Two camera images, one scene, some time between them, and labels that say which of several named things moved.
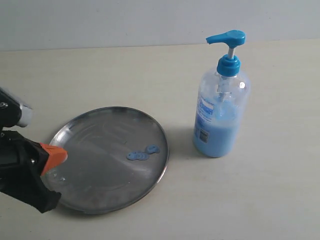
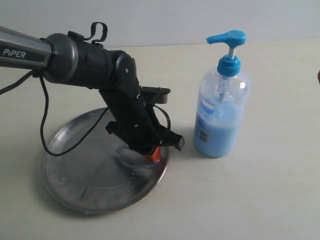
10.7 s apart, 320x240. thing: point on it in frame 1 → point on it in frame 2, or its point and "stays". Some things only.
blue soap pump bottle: [223, 103] stays
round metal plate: [116, 158] stays
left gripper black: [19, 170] → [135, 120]
